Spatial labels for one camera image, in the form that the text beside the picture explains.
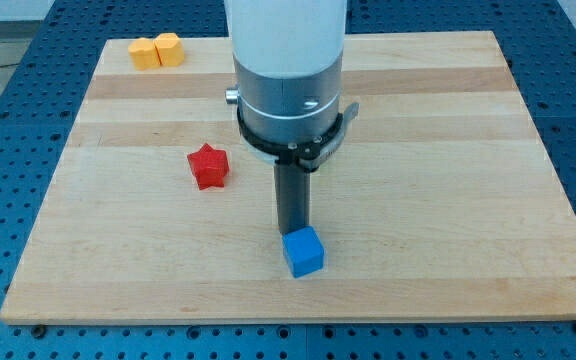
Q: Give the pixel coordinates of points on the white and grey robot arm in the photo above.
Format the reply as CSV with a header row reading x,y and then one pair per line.
x,y
288,59

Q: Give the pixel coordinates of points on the blue cube block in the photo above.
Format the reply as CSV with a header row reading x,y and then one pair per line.
x,y
303,251

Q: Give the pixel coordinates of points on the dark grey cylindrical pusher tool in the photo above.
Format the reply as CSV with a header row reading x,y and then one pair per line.
x,y
292,190

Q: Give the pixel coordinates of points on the red star block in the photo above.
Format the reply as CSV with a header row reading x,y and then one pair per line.
x,y
209,166

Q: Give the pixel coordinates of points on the wooden board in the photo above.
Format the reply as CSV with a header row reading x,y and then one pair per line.
x,y
440,205

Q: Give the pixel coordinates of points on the yellow heart block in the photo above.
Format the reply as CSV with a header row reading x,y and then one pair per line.
x,y
165,50

